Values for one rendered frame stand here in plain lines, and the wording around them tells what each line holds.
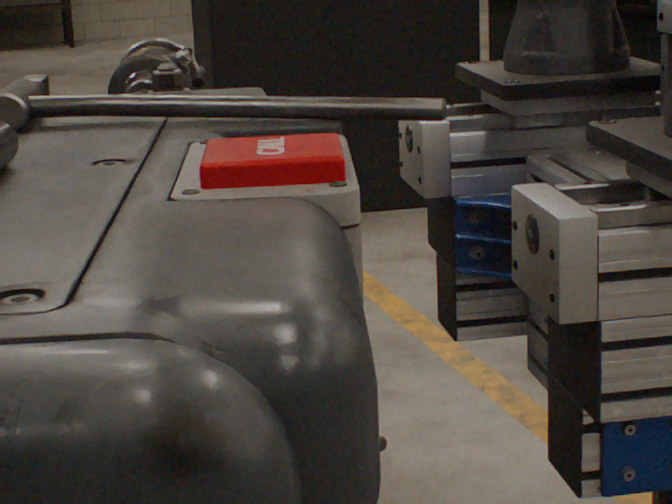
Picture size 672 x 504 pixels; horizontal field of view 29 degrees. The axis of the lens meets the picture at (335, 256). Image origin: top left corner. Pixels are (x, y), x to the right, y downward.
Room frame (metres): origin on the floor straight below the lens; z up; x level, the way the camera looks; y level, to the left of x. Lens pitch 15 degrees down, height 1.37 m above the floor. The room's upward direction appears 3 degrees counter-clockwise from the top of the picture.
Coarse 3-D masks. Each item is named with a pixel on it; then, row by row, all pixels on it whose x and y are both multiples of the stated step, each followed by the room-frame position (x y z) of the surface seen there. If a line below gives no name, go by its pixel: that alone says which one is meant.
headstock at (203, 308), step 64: (64, 128) 0.71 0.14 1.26; (128, 128) 0.70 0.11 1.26; (192, 128) 0.69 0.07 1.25; (0, 192) 0.55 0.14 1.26; (64, 192) 0.54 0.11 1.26; (128, 192) 0.54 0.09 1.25; (0, 256) 0.44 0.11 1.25; (64, 256) 0.43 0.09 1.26; (128, 256) 0.43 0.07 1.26; (192, 256) 0.43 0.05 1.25; (256, 256) 0.42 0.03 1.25; (320, 256) 0.43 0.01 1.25; (0, 320) 0.36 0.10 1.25; (64, 320) 0.36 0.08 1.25; (128, 320) 0.36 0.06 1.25; (192, 320) 0.37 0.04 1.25; (256, 320) 0.37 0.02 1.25; (320, 320) 0.37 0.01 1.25; (0, 384) 0.32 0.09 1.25; (64, 384) 0.32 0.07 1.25; (128, 384) 0.32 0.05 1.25; (192, 384) 0.33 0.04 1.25; (256, 384) 0.36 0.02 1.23; (320, 384) 0.36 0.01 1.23; (0, 448) 0.31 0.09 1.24; (64, 448) 0.31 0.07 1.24; (128, 448) 0.31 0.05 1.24; (192, 448) 0.31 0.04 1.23; (256, 448) 0.32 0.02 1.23; (320, 448) 0.36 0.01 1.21
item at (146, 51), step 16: (144, 48) 2.23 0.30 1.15; (160, 48) 2.24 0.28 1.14; (176, 48) 2.32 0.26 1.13; (128, 64) 2.13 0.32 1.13; (144, 64) 2.13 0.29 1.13; (160, 64) 2.14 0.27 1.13; (176, 64) 2.15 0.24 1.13; (192, 64) 2.32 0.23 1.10; (112, 80) 2.13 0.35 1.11; (128, 80) 2.13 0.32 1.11; (144, 80) 2.09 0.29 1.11; (192, 80) 2.24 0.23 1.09
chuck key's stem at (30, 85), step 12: (12, 84) 0.74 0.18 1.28; (24, 84) 0.75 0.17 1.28; (36, 84) 0.76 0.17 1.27; (48, 84) 0.82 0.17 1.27; (0, 96) 0.71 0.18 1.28; (12, 96) 0.71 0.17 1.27; (24, 96) 0.72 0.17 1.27; (0, 108) 0.71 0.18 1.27; (12, 108) 0.71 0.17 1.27; (24, 108) 0.71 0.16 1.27; (0, 120) 0.71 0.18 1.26; (12, 120) 0.71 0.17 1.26; (24, 120) 0.71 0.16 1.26
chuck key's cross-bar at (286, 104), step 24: (48, 96) 0.73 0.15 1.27; (72, 96) 0.73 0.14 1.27; (96, 96) 0.73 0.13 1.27; (120, 96) 0.72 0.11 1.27; (144, 96) 0.72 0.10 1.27; (168, 96) 0.72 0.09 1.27; (192, 96) 0.72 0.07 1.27; (216, 96) 0.71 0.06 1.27; (240, 96) 0.71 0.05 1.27; (384, 120) 0.69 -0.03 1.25; (408, 120) 0.69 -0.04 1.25; (432, 120) 0.69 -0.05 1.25
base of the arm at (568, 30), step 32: (544, 0) 1.56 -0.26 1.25; (576, 0) 1.55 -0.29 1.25; (608, 0) 1.57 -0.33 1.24; (512, 32) 1.59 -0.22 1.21; (544, 32) 1.56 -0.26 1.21; (576, 32) 1.54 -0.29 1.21; (608, 32) 1.55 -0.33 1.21; (512, 64) 1.58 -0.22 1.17; (544, 64) 1.54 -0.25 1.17; (576, 64) 1.53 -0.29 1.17; (608, 64) 1.54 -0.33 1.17
